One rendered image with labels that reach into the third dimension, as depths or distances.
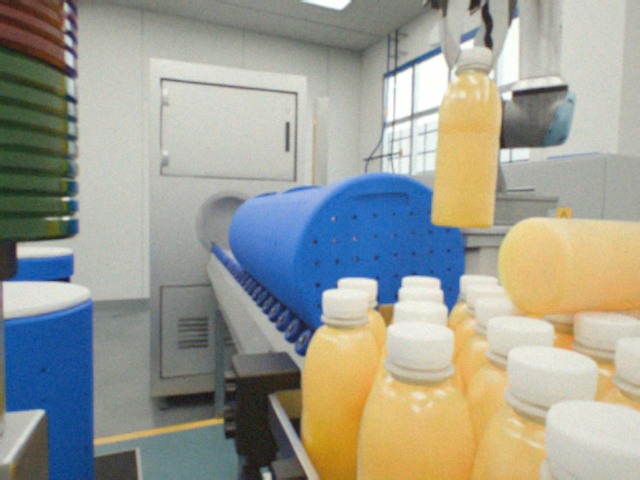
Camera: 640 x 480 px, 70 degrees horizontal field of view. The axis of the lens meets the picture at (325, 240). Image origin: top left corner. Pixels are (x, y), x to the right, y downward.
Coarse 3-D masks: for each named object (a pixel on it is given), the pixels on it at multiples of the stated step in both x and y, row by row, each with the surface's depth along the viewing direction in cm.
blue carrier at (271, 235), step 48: (288, 192) 104; (336, 192) 65; (384, 192) 67; (432, 192) 70; (240, 240) 118; (288, 240) 69; (336, 240) 66; (384, 240) 68; (432, 240) 70; (288, 288) 69; (336, 288) 66; (384, 288) 68
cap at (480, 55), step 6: (468, 48) 51; (474, 48) 51; (480, 48) 51; (486, 48) 51; (462, 54) 52; (468, 54) 51; (474, 54) 51; (480, 54) 51; (486, 54) 51; (462, 60) 52; (468, 60) 51; (474, 60) 51; (480, 60) 51; (486, 60) 51; (456, 66) 53
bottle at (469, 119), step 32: (480, 64) 51; (448, 96) 52; (480, 96) 50; (448, 128) 51; (480, 128) 50; (448, 160) 51; (480, 160) 50; (448, 192) 51; (480, 192) 50; (448, 224) 51; (480, 224) 50
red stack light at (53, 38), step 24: (0, 0) 11; (24, 0) 12; (48, 0) 12; (72, 0) 14; (0, 24) 11; (24, 24) 12; (48, 24) 12; (72, 24) 14; (24, 48) 12; (48, 48) 12; (72, 48) 14; (72, 72) 14
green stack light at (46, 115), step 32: (0, 64) 11; (32, 64) 12; (0, 96) 11; (32, 96) 12; (64, 96) 13; (0, 128) 11; (32, 128) 12; (64, 128) 13; (0, 160) 11; (32, 160) 12; (64, 160) 13; (0, 192) 12; (32, 192) 12; (64, 192) 13; (0, 224) 12; (32, 224) 12; (64, 224) 13
